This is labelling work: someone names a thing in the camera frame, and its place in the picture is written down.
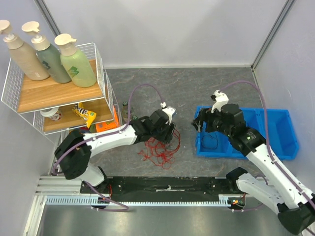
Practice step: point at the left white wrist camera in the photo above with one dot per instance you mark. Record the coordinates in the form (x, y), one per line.
(170, 111)

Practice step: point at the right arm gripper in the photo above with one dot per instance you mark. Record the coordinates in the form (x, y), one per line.
(202, 119)

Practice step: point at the white round cup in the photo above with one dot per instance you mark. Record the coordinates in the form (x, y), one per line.
(52, 113)

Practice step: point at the yellow snack bag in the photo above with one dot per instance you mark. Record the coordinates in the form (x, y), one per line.
(86, 115)

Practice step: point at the green glass bottle rear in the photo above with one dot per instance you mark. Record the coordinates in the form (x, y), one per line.
(125, 111)

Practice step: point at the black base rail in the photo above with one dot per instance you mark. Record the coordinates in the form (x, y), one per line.
(167, 189)

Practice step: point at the beige pump bottle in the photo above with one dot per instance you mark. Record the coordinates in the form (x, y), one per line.
(23, 54)

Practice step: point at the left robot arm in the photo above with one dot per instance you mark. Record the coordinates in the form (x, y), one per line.
(74, 153)

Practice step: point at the white wire shelf rack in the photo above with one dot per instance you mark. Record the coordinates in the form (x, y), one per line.
(27, 97)

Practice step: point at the light green pump bottle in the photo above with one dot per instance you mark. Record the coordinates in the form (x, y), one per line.
(75, 62)

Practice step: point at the orange snack box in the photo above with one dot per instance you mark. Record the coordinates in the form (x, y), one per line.
(108, 125)

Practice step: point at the dark green pump bottle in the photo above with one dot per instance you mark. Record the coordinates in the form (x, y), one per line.
(46, 52)

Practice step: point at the blue green box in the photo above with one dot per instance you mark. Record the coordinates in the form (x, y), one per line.
(91, 129)

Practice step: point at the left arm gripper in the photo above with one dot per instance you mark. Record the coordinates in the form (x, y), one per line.
(168, 138)

